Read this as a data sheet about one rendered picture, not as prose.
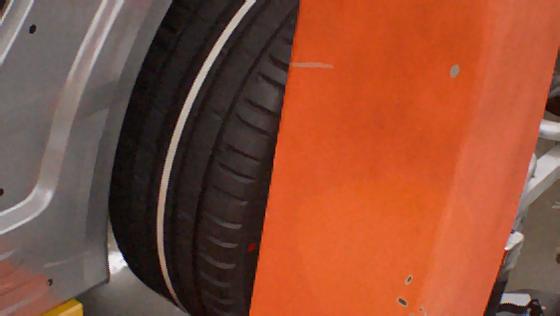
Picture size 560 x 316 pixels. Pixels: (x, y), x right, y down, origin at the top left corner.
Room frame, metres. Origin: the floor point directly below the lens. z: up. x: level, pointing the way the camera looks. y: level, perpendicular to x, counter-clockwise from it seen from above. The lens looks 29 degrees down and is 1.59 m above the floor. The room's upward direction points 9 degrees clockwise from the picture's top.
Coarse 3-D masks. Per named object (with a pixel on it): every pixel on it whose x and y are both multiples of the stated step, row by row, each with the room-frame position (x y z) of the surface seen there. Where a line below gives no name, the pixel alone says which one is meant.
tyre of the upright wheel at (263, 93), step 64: (192, 0) 1.26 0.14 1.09; (256, 0) 1.24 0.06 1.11; (192, 64) 1.20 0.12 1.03; (256, 64) 1.17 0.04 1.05; (128, 128) 1.19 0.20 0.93; (192, 128) 1.14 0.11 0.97; (256, 128) 1.11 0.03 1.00; (128, 192) 1.18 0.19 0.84; (192, 192) 1.11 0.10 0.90; (256, 192) 1.10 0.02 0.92; (128, 256) 1.20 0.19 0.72; (192, 256) 1.11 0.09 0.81; (256, 256) 1.12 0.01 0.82
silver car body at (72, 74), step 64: (0, 0) 0.97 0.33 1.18; (64, 0) 1.03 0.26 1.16; (128, 0) 1.09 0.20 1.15; (0, 64) 0.96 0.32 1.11; (64, 64) 1.04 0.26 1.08; (128, 64) 1.10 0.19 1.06; (0, 128) 0.96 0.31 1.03; (64, 128) 1.02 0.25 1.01; (0, 192) 0.96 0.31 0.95; (64, 192) 1.02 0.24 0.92; (0, 256) 0.93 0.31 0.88; (64, 256) 1.02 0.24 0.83
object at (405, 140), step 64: (320, 0) 0.72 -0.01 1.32; (384, 0) 0.69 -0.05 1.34; (448, 0) 0.66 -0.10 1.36; (512, 0) 0.66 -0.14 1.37; (320, 64) 0.71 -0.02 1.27; (384, 64) 0.68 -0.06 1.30; (448, 64) 0.65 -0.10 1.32; (512, 64) 0.68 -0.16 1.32; (320, 128) 0.71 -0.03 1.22; (384, 128) 0.68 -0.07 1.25; (448, 128) 0.65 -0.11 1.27; (512, 128) 0.71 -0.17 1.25; (320, 192) 0.70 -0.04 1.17; (384, 192) 0.67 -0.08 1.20; (448, 192) 0.64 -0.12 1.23; (512, 192) 0.74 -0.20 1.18; (320, 256) 0.69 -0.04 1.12; (384, 256) 0.66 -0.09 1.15; (448, 256) 0.65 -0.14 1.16
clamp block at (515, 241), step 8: (512, 232) 1.05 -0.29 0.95; (512, 240) 1.03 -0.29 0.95; (520, 240) 1.04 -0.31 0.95; (512, 248) 1.02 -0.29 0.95; (520, 248) 1.04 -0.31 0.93; (504, 256) 1.01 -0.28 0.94; (512, 256) 1.03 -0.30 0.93; (504, 264) 1.01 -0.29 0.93; (512, 264) 1.03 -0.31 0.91; (504, 272) 1.02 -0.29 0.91; (496, 280) 1.01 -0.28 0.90
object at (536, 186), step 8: (552, 152) 1.22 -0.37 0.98; (544, 160) 1.20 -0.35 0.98; (552, 160) 1.20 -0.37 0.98; (544, 168) 1.17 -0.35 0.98; (552, 168) 1.18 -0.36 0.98; (536, 176) 1.15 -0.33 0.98; (544, 176) 1.15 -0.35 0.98; (552, 176) 1.18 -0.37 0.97; (528, 184) 1.12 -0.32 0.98; (536, 184) 1.13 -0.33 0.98; (544, 184) 1.15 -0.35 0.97; (528, 192) 1.10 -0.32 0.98; (536, 192) 1.13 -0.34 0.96; (520, 200) 1.08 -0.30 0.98; (528, 200) 1.11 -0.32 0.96; (520, 208) 1.09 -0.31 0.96
